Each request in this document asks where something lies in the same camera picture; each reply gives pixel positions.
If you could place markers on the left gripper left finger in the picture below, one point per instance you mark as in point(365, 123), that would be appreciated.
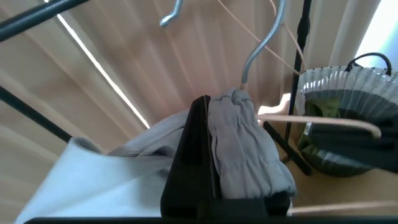
point(186, 186)

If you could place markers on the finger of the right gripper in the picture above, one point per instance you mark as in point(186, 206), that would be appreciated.
point(373, 157)
point(357, 140)

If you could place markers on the white laundry basket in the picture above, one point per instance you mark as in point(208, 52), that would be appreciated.
point(342, 81)

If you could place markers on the black clothes rack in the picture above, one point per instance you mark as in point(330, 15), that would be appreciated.
point(31, 19)

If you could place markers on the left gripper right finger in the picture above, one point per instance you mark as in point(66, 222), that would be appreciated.
point(278, 205)

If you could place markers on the pale grey shorts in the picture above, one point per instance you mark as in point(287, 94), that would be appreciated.
point(242, 149)

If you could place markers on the pink clothes hanger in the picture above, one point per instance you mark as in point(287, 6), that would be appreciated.
point(237, 18)
point(311, 119)

